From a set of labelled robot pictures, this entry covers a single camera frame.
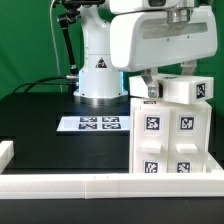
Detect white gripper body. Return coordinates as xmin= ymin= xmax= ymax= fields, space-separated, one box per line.
xmin=110 ymin=6 xmax=217 ymax=72

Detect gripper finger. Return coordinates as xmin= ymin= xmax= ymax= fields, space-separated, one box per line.
xmin=141 ymin=68 xmax=159 ymax=98
xmin=181 ymin=60 xmax=197 ymax=76

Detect white small box part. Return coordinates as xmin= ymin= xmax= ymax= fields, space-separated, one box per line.
xmin=129 ymin=73 xmax=214 ymax=105

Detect white cabinet body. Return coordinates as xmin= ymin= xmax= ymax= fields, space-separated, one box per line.
xmin=129 ymin=98 xmax=211 ymax=174

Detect white small door part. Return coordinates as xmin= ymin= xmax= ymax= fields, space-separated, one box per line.
xmin=133 ymin=104 xmax=170 ymax=173

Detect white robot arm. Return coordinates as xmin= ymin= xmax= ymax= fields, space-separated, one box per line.
xmin=76 ymin=0 xmax=217 ymax=102

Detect white flat panel with tags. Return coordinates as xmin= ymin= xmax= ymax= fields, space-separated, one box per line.
xmin=57 ymin=116 xmax=130 ymax=132

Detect black cables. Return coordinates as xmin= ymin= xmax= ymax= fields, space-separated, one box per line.
xmin=12 ymin=74 xmax=80 ymax=94

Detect white hanging cable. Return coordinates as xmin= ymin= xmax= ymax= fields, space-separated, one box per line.
xmin=49 ymin=0 xmax=64 ymax=94

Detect white U-shaped fence frame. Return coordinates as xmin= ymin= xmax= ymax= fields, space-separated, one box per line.
xmin=0 ymin=141 xmax=224 ymax=199

